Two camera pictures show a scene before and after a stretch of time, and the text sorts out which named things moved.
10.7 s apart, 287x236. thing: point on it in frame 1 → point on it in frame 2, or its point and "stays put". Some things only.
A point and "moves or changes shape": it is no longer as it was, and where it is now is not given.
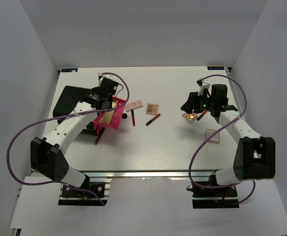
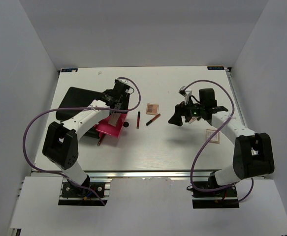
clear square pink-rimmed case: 215,138 stays put
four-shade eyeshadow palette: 152,109 stays put
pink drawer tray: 115,122 moves or changes shape
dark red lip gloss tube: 133,115 → 138,124
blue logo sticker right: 215,68 stays put
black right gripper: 191,103 → 179,109
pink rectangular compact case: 133,105 → 113,119
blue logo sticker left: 69,70 stays put
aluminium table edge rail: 44,175 stays put
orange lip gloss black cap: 152,119 stays put
